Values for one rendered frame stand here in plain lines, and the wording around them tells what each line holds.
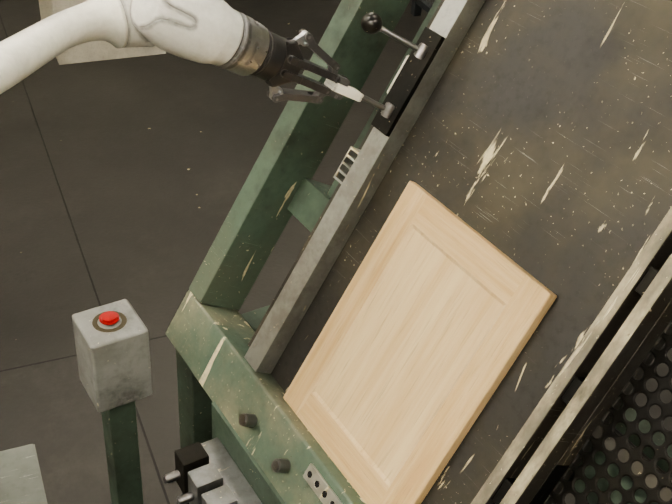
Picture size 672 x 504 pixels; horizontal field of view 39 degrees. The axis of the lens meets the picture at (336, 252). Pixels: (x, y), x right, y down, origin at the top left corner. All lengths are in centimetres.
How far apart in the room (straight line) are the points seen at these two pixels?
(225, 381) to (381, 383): 39
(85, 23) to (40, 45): 11
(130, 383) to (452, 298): 74
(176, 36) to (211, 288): 75
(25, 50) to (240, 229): 72
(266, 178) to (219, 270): 22
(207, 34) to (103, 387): 84
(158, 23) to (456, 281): 63
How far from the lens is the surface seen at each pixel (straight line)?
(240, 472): 190
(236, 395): 189
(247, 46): 147
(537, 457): 139
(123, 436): 214
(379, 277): 169
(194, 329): 203
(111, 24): 154
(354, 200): 175
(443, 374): 157
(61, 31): 149
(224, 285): 203
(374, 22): 168
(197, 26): 142
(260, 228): 199
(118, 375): 197
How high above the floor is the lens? 216
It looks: 35 degrees down
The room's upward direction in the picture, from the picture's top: 4 degrees clockwise
